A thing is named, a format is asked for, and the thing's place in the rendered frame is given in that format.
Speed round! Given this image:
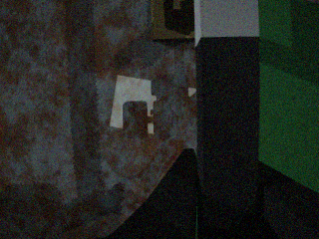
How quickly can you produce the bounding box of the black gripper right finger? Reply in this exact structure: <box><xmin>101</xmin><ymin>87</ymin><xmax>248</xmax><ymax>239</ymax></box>
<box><xmin>254</xmin><ymin>160</ymin><xmax>319</xmax><ymax>239</ymax></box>

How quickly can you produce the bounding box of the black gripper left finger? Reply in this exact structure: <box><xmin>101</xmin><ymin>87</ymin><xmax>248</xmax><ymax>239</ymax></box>
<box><xmin>101</xmin><ymin>148</ymin><xmax>196</xmax><ymax>239</ymax></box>

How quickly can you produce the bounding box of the green mat with square cut-out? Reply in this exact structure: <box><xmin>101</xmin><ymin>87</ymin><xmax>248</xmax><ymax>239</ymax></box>
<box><xmin>258</xmin><ymin>0</ymin><xmax>319</xmax><ymax>192</ymax></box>

